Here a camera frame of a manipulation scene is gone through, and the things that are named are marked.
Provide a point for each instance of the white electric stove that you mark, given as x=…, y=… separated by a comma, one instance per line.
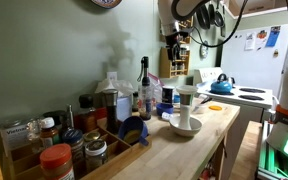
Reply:
x=244, y=133

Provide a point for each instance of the round wall clock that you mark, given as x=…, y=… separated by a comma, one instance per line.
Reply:
x=204, y=50

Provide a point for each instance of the blue lid jar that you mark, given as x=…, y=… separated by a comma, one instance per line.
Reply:
x=73, y=141

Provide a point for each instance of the blue round container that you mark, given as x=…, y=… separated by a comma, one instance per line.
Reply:
x=176, y=99

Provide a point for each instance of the small wooden spice rack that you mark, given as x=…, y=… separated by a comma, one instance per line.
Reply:
x=165, y=68

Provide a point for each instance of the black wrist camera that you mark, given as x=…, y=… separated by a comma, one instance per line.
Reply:
x=183, y=33

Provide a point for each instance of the small white labelled packet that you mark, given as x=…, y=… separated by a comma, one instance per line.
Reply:
x=167, y=116

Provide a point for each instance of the white wall outlet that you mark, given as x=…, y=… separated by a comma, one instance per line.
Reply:
x=111, y=76

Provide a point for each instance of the blue kettle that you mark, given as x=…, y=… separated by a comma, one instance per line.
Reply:
x=221, y=86

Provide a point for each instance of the cardboard box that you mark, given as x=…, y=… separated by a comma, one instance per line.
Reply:
x=257, y=5

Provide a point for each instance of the clear jar with white label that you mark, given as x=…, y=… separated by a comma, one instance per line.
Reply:
x=14, y=135

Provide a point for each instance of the blue bowl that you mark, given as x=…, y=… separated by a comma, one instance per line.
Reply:
x=164, y=109

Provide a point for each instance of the small fridge magnet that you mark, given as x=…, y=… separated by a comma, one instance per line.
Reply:
x=275, y=53

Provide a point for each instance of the white pillar mill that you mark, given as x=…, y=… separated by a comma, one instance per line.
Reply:
x=186, y=110

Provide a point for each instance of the clear plastic lunch box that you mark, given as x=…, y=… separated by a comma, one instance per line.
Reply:
x=200, y=109

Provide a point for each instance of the low black lid jar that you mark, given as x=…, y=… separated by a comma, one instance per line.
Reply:
x=54, y=116

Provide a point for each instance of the wooden tray organiser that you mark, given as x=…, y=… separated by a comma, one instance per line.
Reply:
x=124, y=153

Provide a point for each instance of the orange lid jar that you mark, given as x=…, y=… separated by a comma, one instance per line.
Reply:
x=55, y=160

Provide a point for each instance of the clear plastic bag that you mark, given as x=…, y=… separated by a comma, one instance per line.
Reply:
x=156, y=86

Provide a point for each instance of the red box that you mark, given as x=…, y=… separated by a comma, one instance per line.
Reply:
x=100, y=113

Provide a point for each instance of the white paper sheet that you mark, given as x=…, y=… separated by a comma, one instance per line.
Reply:
x=249, y=41

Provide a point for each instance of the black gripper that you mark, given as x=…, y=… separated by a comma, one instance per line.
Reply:
x=174, y=40

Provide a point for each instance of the decorative wall plate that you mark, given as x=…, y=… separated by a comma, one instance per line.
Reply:
x=105, y=2

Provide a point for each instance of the dark bottle with black cap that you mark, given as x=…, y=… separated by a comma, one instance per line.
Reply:
x=87, y=115

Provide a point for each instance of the pale blue box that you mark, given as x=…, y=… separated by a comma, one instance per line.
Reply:
x=124, y=108

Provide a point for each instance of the blue paper sheet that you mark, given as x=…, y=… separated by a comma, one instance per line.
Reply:
x=273, y=36

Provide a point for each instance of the white cap brown bottle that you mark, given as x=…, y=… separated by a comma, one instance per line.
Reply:
x=49, y=133

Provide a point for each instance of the small clear glass jar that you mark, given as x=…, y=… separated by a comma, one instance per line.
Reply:
x=34, y=130

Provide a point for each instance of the black hanging pan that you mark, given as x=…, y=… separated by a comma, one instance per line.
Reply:
x=219, y=18
x=203, y=16
x=212, y=12

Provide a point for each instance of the white ceramic bowl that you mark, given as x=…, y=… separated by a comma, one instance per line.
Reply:
x=175, y=128

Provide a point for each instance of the black and white canister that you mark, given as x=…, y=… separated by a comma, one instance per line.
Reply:
x=168, y=95

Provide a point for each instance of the paper with orange picture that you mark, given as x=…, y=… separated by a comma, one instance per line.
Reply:
x=262, y=39

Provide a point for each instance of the small dark bottle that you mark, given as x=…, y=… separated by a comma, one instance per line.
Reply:
x=135, y=101

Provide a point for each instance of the metal robot stand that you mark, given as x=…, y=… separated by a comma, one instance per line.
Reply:
x=277, y=156

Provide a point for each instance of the thin silver top bottle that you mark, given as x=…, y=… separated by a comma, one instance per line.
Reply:
x=70, y=116

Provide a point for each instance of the white fridge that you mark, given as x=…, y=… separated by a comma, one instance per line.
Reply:
x=250, y=70

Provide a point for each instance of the glass bottle with black pump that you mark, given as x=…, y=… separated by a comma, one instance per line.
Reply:
x=145, y=96

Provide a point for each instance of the gold lid jar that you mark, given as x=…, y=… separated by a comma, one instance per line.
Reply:
x=91, y=136

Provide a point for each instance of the white crumpled bag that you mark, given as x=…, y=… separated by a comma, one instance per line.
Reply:
x=117, y=86

